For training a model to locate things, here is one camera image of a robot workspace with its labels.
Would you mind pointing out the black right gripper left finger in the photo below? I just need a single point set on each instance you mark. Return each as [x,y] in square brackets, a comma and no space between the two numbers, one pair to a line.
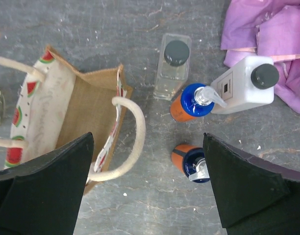
[43,195]

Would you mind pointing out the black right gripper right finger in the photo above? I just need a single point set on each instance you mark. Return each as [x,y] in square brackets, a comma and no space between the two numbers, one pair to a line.
[253,196]

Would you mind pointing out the orange bottle with blue cap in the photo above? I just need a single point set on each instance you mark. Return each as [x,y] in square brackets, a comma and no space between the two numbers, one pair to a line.
[190,160]

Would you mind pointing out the watermelon print canvas bag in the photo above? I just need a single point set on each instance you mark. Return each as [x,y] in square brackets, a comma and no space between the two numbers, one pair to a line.
[57,103]

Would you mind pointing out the white plastic bottle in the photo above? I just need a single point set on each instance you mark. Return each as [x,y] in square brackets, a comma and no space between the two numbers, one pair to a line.
[248,84]

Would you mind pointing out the orange spray bottle blue top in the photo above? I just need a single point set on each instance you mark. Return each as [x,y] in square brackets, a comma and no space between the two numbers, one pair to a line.
[197,100]

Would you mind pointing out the clear square bottle grey cap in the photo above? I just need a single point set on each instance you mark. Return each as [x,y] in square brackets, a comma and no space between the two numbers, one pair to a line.
[173,65]

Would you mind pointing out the purple printed cloth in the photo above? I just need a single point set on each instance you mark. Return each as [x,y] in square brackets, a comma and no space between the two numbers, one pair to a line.
[267,28]

